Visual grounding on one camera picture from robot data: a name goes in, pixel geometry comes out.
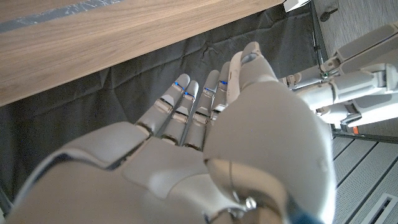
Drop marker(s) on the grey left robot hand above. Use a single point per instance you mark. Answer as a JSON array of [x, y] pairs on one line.
[[357, 90]]

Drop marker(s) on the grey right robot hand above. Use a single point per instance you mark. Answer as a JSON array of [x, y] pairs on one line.
[[186, 180]]

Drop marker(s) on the black round knob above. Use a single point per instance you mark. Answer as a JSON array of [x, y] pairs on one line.
[[327, 15]]

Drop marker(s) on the white power strip box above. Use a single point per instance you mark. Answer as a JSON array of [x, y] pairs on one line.
[[295, 4]]

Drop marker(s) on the black backdrop curtain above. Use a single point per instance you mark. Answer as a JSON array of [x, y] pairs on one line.
[[124, 87]]

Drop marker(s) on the grey tape outline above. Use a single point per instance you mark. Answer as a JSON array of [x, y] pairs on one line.
[[56, 14]]

